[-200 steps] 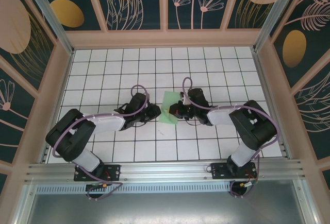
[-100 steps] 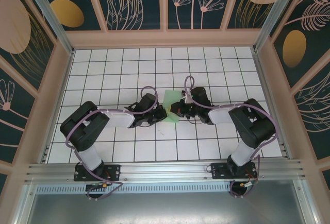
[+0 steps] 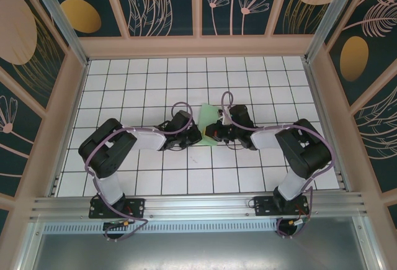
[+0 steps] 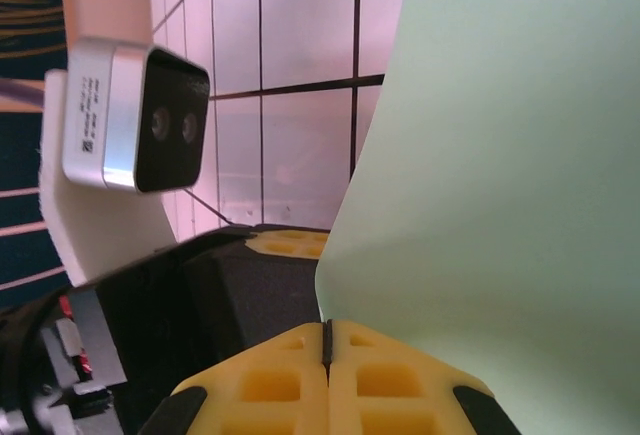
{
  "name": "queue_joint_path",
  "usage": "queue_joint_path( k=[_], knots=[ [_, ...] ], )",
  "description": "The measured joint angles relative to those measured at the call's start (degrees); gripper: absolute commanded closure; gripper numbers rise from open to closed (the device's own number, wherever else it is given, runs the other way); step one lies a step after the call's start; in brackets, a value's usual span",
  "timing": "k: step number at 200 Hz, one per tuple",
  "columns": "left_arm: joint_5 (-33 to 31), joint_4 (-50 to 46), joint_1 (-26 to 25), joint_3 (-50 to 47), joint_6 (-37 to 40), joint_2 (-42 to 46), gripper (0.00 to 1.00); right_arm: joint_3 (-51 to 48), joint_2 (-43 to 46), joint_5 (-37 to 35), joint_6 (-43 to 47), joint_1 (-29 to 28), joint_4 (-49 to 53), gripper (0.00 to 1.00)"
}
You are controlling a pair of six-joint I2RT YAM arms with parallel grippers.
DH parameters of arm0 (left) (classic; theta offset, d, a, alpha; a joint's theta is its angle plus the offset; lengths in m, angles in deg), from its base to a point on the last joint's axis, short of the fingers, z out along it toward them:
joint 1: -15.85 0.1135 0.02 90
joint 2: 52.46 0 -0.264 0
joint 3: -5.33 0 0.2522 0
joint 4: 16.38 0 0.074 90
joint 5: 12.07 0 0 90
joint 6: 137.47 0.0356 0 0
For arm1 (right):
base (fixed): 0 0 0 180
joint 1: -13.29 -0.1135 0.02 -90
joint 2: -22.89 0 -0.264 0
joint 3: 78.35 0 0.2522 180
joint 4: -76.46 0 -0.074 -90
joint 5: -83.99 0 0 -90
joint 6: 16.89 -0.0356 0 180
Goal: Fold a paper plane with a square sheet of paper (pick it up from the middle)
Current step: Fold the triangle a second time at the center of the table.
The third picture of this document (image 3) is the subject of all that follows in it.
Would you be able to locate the light green cloth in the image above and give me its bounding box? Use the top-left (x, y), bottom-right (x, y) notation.
top-left (198, 103), bottom-right (220, 147)

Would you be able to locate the grey metal sheet panel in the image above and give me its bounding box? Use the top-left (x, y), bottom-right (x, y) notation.
top-left (18, 217), bottom-right (383, 270)

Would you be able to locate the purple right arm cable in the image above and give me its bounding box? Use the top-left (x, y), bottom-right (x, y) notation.
top-left (220, 91), bottom-right (334, 240)

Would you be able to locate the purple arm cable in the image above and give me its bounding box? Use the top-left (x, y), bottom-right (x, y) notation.
top-left (220, 91), bottom-right (334, 240)
top-left (84, 101), bottom-right (195, 243)

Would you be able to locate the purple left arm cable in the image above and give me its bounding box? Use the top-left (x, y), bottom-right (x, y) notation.
top-left (84, 101), bottom-right (195, 243)

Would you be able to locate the long aluminium mounting rail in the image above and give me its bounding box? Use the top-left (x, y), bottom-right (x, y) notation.
top-left (29, 191), bottom-right (368, 222)

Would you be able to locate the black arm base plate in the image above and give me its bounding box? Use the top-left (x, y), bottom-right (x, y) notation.
top-left (89, 197), bottom-right (146, 219)
top-left (254, 195), bottom-right (310, 218)

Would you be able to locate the slotted metal cable tray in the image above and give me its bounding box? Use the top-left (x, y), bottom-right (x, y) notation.
top-left (43, 222), bottom-right (282, 234)

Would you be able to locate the aluminium frame post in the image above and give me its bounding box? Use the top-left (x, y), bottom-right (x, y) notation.
top-left (305, 0), bottom-right (364, 63)
top-left (24, 0), bottom-right (91, 66)

